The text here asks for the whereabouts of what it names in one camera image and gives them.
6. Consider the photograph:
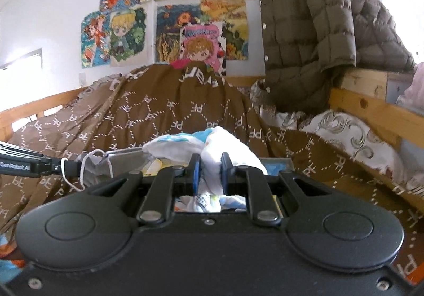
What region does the white floral pillow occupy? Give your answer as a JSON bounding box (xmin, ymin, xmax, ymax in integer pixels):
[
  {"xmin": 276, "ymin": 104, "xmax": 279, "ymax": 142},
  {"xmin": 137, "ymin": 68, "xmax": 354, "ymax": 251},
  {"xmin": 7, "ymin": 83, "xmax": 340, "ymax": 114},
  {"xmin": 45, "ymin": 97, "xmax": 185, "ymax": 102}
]
[{"xmin": 249, "ymin": 80, "xmax": 424, "ymax": 198}]

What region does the brown monogram duvet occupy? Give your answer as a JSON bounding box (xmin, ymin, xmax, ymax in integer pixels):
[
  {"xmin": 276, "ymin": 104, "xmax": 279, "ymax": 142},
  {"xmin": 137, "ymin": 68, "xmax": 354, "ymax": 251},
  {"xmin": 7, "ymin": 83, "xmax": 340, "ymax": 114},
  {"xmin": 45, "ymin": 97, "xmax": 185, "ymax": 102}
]
[{"xmin": 0, "ymin": 64, "xmax": 424, "ymax": 283}]

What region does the olive quilted jacket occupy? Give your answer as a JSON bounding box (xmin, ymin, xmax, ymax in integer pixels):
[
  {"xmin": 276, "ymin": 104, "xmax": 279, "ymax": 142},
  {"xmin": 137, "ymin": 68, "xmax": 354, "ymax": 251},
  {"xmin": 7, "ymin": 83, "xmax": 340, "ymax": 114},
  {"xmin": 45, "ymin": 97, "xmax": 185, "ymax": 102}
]
[{"xmin": 260, "ymin": 0, "xmax": 357, "ymax": 113}]

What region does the yellow-orange landscape poster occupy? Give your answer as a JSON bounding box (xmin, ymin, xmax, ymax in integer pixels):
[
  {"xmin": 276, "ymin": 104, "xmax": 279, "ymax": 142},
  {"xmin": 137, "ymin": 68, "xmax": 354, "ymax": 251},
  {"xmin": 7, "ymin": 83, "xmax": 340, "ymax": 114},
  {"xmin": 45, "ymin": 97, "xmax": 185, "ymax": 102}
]
[{"xmin": 200, "ymin": 0, "xmax": 250, "ymax": 61}]

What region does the blond figure poster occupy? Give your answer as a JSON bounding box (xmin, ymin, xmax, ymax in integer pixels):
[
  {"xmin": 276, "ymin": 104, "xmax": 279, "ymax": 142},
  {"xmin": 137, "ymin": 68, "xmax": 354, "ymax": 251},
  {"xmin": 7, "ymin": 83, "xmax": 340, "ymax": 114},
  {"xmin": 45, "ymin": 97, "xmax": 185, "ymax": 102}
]
[{"xmin": 109, "ymin": 6, "xmax": 148, "ymax": 66}]

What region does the pink-framed figure poster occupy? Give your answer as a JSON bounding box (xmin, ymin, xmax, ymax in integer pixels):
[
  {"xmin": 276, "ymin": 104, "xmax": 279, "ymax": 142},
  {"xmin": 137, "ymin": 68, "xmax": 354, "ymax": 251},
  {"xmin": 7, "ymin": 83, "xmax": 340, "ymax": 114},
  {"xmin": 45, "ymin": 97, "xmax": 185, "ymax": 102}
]
[{"xmin": 179, "ymin": 21, "xmax": 227, "ymax": 75}]

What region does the orange-haired figure blue poster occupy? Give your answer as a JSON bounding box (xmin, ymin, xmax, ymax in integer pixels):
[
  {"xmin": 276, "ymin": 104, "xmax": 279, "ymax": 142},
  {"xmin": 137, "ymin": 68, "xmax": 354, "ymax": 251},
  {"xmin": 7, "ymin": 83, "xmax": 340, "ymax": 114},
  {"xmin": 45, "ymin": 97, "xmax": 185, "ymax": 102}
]
[{"xmin": 80, "ymin": 10, "xmax": 111, "ymax": 69}]

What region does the grey window frame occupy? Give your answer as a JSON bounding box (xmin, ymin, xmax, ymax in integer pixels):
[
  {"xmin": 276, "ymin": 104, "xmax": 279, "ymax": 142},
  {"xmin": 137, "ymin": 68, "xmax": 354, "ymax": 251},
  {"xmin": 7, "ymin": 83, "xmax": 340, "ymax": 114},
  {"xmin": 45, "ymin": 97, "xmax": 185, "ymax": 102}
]
[{"xmin": 0, "ymin": 47, "xmax": 44, "ymax": 72}]

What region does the magenta cloth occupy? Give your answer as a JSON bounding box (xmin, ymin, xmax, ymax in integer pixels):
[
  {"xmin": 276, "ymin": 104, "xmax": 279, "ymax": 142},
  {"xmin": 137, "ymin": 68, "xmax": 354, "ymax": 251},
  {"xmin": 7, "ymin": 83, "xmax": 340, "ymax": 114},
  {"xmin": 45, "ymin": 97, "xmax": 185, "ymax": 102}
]
[{"xmin": 170, "ymin": 57, "xmax": 194, "ymax": 70}]

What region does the grey face mask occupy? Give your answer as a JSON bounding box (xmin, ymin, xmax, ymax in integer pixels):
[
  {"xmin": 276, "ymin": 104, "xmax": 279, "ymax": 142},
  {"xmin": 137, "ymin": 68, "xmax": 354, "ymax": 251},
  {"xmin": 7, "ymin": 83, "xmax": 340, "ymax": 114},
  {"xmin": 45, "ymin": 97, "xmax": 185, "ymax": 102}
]
[{"xmin": 61, "ymin": 148, "xmax": 152, "ymax": 192}]

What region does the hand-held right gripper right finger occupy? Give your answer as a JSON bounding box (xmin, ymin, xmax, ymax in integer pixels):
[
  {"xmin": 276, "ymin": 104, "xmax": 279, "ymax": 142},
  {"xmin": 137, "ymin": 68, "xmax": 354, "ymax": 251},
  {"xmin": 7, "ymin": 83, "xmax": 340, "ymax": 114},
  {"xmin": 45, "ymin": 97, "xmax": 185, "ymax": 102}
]
[{"xmin": 220, "ymin": 152, "xmax": 336, "ymax": 227}]

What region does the pale pink cloth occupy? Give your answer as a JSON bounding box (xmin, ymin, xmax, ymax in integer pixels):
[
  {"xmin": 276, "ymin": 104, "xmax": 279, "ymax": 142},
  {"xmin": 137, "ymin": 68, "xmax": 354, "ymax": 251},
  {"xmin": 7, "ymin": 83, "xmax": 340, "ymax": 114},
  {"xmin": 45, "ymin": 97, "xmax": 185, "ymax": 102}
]
[{"xmin": 396, "ymin": 62, "xmax": 424, "ymax": 108}]

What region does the grey-brown quilted jacket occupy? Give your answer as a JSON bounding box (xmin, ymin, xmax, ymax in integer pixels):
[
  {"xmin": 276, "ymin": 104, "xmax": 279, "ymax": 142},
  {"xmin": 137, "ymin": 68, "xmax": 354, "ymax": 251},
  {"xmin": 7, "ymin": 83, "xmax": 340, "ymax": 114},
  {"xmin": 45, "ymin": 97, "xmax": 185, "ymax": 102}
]
[{"xmin": 344, "ymin": 0, "xmax": 417, "ymax": 73}]

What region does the grey shallow box painted inside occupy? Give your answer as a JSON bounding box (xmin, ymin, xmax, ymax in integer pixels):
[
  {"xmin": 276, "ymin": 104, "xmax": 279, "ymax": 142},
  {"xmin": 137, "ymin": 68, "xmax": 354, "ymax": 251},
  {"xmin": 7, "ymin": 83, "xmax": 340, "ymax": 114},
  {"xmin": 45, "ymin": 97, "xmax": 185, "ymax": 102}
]
[{"xmin": 142, "ymin": 156, "xmax": 295, "ymax": 217}]

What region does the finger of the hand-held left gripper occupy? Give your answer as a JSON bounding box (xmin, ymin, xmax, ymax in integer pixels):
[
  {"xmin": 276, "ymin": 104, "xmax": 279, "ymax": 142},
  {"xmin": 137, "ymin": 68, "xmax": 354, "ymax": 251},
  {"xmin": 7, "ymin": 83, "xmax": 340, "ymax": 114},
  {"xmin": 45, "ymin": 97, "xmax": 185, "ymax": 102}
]
[{"xmin": 50, "ymin": 157, "xmax": 83, "ymax": 176}]

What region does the wooden bed frame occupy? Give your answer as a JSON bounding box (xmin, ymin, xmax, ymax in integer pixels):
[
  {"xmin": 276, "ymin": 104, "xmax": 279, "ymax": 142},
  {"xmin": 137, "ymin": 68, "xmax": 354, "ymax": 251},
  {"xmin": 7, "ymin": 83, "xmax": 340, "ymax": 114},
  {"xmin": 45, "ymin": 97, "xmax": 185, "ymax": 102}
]
[{"xmin": 0, "ymin": 67, "xmax": 424, "ymax": 185}]

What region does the white blue-printed cloth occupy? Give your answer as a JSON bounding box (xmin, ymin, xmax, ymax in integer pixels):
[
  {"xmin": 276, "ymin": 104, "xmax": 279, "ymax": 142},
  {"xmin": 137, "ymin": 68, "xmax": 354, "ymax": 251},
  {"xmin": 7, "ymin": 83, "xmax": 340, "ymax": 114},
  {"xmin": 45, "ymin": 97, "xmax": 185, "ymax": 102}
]
[{"xmin": 142, "ymin": 126, "xmax": 268, "ymax": 214}]

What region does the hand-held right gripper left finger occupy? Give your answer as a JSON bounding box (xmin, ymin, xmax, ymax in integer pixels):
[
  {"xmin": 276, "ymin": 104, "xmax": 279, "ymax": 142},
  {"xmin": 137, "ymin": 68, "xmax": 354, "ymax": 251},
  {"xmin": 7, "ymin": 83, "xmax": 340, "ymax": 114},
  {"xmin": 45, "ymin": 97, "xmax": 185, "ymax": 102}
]
[{"xmin": 88, "ymin": 153, "xmax": 202, "ymax": 227}]

